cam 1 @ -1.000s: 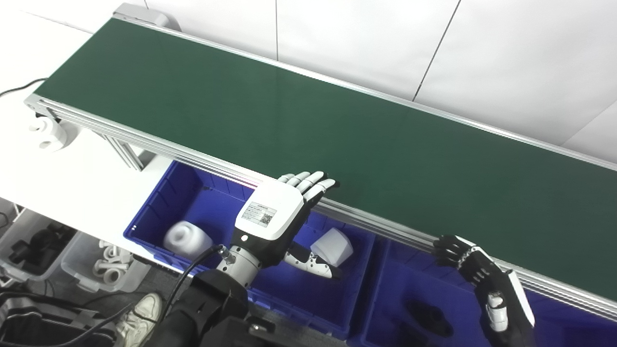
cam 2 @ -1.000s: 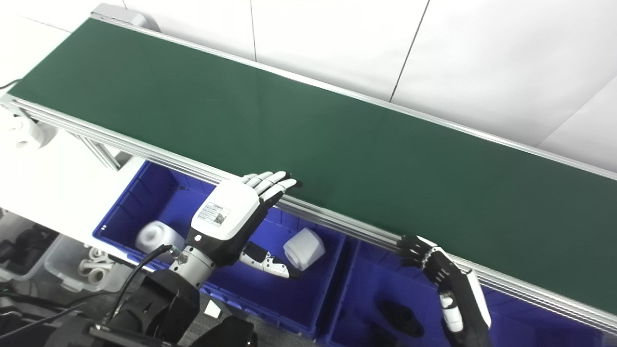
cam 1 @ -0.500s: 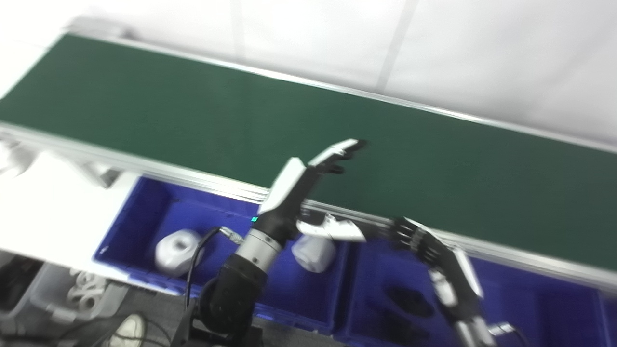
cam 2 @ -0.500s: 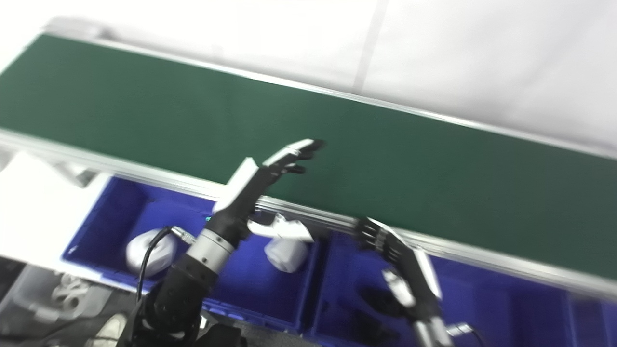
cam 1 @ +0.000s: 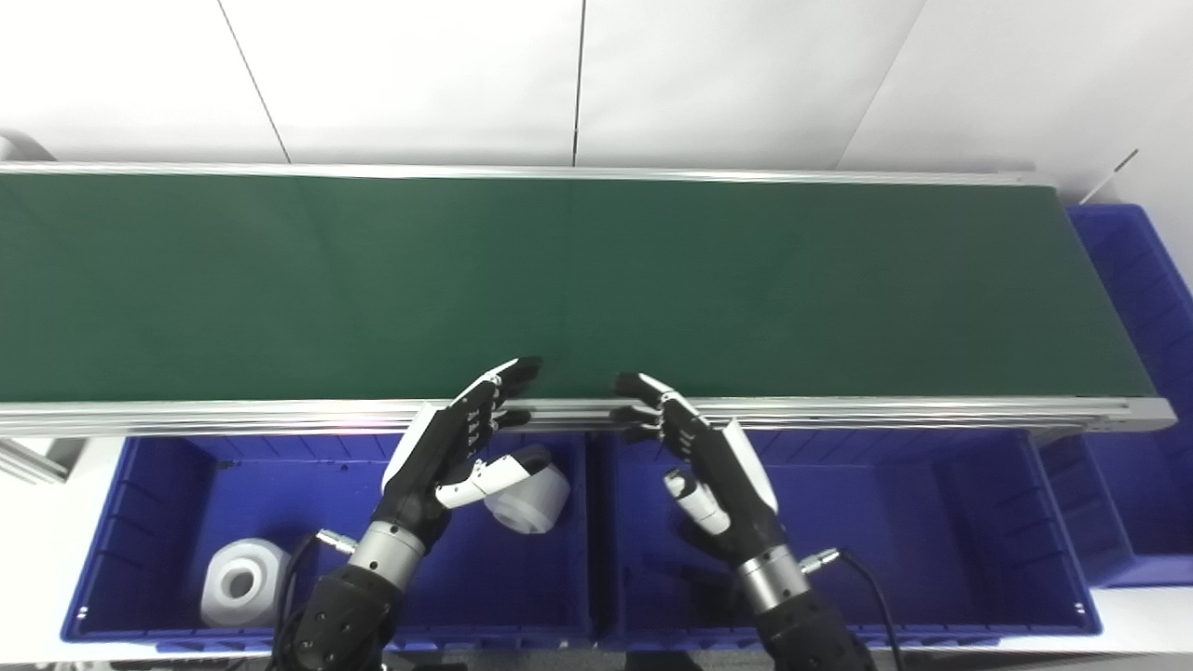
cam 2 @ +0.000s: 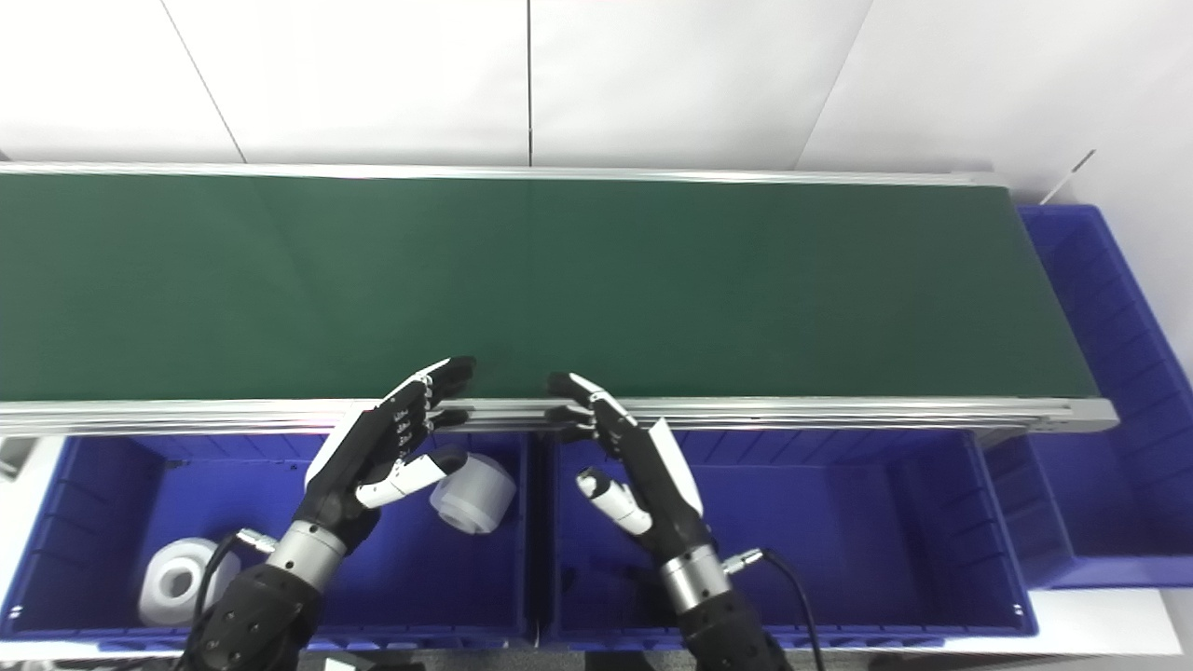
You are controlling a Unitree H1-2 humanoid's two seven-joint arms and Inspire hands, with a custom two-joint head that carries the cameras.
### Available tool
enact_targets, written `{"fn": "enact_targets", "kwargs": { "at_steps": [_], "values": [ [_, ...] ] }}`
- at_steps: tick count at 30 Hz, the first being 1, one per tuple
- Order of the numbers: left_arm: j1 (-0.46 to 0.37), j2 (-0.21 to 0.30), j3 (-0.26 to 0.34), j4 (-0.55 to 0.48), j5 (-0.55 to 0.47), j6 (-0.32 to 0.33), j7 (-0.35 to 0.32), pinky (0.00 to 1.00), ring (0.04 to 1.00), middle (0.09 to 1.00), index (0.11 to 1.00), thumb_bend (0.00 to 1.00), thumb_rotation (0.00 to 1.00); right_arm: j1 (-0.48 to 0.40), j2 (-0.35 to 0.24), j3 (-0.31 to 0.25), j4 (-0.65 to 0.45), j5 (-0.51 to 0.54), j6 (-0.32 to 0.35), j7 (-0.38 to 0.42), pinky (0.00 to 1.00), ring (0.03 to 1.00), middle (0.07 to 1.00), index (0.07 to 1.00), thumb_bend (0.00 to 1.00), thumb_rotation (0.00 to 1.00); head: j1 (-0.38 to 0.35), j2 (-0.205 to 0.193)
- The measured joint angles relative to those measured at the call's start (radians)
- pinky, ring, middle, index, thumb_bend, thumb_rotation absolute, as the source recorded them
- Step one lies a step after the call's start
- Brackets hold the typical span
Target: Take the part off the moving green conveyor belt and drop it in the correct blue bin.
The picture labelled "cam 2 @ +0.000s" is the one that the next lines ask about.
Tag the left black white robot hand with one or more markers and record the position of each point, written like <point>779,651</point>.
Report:
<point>349,475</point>

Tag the green conveyor belt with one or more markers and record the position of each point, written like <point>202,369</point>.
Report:
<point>839,410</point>
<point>652,289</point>

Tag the aluminium conveyor leg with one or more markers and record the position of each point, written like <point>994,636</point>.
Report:
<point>13,457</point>

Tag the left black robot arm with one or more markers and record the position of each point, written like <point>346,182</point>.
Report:
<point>261,606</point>

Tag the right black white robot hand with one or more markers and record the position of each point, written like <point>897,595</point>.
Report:
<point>657,485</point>

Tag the white plastic part with hole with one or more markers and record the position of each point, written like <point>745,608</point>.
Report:
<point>177,582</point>

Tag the blue plastic bin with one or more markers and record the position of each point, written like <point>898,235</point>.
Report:
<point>1118,438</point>
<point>857,531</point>
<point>93,503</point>

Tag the white plastic cylindrical part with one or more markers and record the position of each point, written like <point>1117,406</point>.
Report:
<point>480,494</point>

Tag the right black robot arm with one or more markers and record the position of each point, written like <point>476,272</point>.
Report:
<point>722,615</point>

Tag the thin grey rod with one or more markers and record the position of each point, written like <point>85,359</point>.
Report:
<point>1070,175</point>

